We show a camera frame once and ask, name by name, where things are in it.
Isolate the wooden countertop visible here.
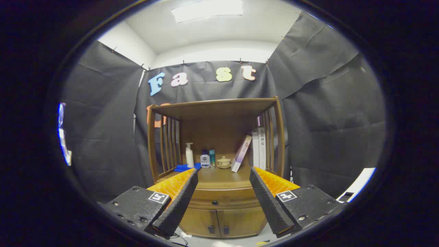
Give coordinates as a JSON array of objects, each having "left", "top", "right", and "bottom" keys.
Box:
[{"left": 156, "top": 154, "right": 279, "bottom": 190}]

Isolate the wooden cabinet door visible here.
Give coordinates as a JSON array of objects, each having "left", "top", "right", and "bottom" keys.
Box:
[
  {"left": 179, "top": 208, "right": 222, "bottom": 238},
  {"left": 217, "top": 206, "right": 267, "bottom": 238}
]

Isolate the tangle of cables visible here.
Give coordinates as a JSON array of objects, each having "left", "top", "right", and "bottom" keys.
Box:
[{"left": 171, "top": 233, "right": 189, "bottom": 247}]

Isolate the black backdrop cloth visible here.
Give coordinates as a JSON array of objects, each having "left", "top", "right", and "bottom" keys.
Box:
[{"left": 60, "top": 12, "right": 386, "bottom": 203}]

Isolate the purple and white book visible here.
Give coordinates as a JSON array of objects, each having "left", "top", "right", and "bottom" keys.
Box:
[{"left": 231, "top": 135, "right": 252, "bottom": 173}]

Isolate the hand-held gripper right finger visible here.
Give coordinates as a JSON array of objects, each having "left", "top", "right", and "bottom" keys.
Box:
[{"left": 249, "top": 167, "right": 343, "bottom": 238}]

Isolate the ceiling light panel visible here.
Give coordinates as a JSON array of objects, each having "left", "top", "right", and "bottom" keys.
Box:
[{"left": 171, "top": 0, "right": 244, "bottom": 24}]

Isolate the white book with black lettering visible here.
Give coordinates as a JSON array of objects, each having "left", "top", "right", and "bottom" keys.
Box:
[{"left": 258, "top": 127, "right": 267, "bottom": 170}]

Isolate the plain white book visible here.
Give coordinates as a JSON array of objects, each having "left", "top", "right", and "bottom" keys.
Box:
[{"left": 252, "top": 130, "right": 259, "bottom": 168}]

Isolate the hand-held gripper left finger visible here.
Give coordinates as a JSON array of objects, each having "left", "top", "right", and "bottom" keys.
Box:
[{"left": 103, "top": 167, "right": 199, "bottom": 240}]

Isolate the blue folded cloth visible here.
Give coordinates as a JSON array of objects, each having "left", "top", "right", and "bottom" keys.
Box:
[{"left": 174, "top": 163, "right": 202, "bottom": 173}]

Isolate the wooden cabinet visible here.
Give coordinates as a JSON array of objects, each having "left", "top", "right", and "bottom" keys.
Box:
[{"left": 147, "top": 97, "right": 286, "bottom": 239}]

